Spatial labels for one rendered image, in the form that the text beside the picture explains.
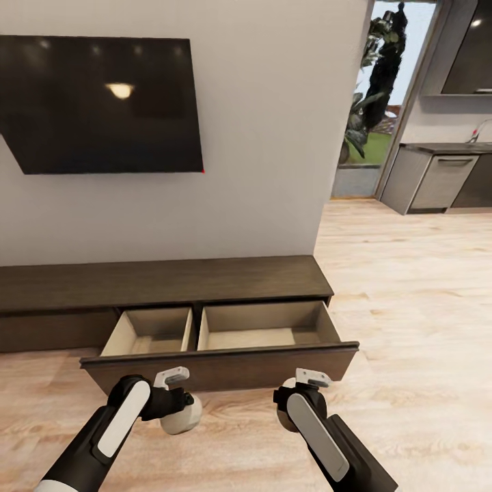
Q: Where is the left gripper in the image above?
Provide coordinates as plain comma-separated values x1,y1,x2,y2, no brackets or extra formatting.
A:
142,387,194,422

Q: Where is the pillar candle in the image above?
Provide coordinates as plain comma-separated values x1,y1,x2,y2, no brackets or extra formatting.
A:
160,394,202,435
277,378,298,433

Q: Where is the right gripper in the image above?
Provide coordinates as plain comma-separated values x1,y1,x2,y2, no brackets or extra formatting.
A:
273,386,290,412

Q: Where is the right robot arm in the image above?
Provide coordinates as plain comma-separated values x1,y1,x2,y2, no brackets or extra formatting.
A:
273,368,404,492

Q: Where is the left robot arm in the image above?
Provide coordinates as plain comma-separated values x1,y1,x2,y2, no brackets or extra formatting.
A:
32,366,194,492

